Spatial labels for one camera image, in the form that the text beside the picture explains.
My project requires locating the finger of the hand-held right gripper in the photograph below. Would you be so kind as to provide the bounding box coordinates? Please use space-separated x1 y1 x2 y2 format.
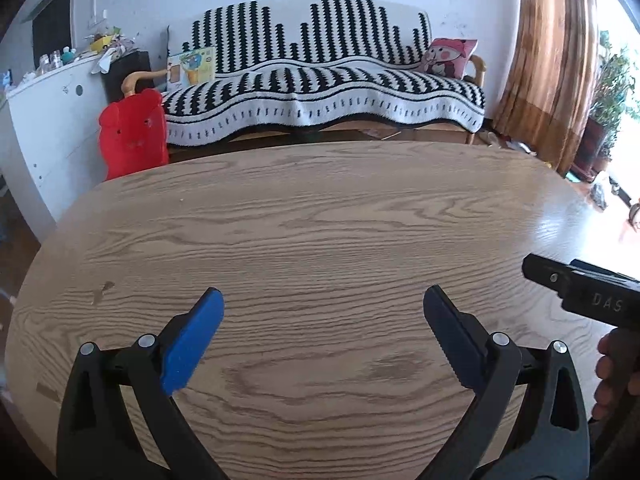
570 258 640 282
522 253 573 297

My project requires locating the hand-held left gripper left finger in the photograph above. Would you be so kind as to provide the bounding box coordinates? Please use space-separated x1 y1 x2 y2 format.
56 287 228 480

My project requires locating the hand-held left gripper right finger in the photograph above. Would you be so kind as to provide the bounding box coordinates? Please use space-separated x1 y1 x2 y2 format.
422 285 591 480

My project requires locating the person's right hand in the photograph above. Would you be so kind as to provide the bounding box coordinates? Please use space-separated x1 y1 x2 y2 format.
591 327 632 422

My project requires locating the potted green plant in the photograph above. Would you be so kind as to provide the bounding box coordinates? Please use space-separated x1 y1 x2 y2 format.
572 30 640 183

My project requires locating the brown curtain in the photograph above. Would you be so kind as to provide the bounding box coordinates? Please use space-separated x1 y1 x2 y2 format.
492 0 601 176

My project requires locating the red plastic chair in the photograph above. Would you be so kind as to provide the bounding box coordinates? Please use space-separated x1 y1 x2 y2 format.
98 89 170 181

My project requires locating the wooden sofa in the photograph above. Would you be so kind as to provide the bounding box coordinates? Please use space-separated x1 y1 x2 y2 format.
122 0 488 151

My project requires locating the pink cartoon cushion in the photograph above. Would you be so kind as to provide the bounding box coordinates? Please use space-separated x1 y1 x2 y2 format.
417 38 478 80

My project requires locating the white cabinet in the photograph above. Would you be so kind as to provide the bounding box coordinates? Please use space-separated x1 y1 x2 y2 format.
0 55 108 241

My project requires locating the colourful children's book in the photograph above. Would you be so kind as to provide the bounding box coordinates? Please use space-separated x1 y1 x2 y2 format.
166 47 217 92

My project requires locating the black speaker box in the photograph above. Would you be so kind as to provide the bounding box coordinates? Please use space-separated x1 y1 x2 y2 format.
101 51 152 103

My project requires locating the black white striped blanket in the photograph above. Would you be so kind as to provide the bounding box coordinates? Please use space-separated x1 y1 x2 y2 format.
162 0 486 148

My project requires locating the pile of paper crafts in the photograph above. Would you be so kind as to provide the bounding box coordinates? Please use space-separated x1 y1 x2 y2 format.
82 25 137 73

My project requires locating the row of small bottles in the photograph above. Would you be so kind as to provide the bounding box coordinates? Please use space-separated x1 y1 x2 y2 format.
37 47 78 70

